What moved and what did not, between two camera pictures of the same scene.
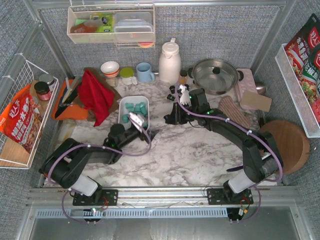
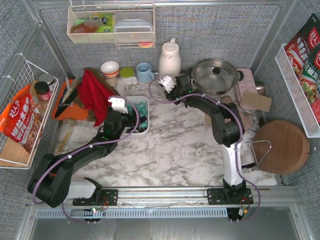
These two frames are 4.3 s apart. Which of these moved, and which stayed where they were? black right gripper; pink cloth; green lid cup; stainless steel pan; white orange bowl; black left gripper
Moved: black right gripper; black left gripper
Stayed: white orange bowl; green lid cup; pink cloth; stainless steel pan
